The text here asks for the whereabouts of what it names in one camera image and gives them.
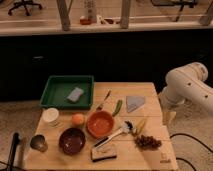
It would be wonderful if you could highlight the black framed board eraser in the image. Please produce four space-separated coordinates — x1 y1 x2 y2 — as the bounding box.
91 144 117 162

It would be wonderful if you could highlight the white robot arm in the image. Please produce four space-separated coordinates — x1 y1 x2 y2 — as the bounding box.
158 62 213 125

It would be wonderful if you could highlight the red orange bowl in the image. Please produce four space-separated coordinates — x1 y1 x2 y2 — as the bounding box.
86 111 114 138

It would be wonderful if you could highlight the green plastic tray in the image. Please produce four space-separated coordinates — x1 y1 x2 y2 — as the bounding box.
40 75 94 110

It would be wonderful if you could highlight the black clamp post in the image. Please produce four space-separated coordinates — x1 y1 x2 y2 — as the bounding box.
6 132 20 171

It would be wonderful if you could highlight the white handled spoon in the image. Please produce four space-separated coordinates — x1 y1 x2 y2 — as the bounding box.
94 121 133 148

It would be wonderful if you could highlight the orange fruit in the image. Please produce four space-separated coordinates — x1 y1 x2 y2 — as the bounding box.
71 113 85 126

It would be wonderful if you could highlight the small metal cup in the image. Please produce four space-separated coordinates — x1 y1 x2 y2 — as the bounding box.
30 135 48 152

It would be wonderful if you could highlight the grey sponge in tray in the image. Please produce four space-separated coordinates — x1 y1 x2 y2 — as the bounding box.
67 87 84 102

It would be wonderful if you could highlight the green pea pod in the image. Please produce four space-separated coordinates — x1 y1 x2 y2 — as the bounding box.
112 100 123 117

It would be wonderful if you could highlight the white cup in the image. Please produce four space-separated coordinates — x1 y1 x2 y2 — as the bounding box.
42 108 59 126

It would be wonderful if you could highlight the yellow banana toy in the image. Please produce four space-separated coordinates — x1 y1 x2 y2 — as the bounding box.
135 117 148 135

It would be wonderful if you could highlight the black power cable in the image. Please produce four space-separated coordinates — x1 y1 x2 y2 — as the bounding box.
169 132 213 171

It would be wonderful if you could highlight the dark maroon bowl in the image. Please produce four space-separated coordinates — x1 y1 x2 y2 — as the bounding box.
59 128 86 155

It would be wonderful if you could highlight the bunch of dark grapes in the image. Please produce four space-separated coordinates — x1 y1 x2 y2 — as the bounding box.
135 135 162 149

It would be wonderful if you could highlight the red white bottle on shelf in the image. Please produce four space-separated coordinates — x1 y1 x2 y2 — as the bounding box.
80 0 97 25

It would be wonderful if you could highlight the grey towel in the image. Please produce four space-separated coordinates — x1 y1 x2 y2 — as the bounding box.
126 96 145 113

